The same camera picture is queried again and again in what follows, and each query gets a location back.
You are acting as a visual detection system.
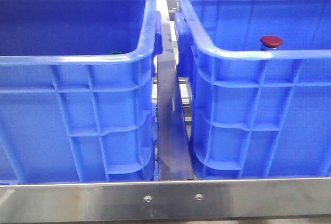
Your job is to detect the blue bin with buttons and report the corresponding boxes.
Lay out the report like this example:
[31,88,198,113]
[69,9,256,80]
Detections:
[1,0,162,185]

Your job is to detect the metal roller rack frame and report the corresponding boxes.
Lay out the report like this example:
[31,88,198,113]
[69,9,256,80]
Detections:
[1,0,330,223]

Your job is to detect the blue plastic target bin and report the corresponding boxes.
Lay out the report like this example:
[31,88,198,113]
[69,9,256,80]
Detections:
[176,0,330,180]

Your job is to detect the red mushroom push button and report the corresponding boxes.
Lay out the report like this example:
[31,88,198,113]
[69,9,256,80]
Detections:
[260,35,283,51]

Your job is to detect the green push button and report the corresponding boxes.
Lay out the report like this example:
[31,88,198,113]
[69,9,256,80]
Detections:
[110,51,123,55]

